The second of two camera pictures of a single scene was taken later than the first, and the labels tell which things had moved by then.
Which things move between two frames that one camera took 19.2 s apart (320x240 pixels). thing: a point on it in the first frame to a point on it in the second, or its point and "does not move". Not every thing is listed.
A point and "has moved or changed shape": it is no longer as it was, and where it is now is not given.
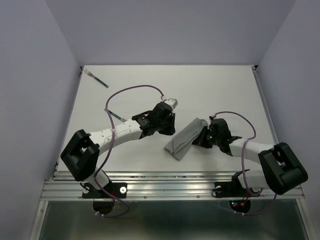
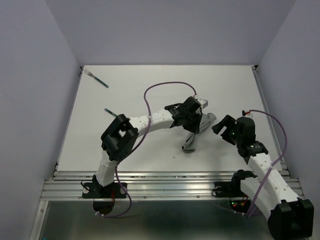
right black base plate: x=234 y=189 does not move
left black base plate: x=119 y=189 does not move
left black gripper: x=171 y=130 to x=195 y=128
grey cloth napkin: x=179 y=145 has moved or changed shape
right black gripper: x=200 y=141 to x=226 y=121
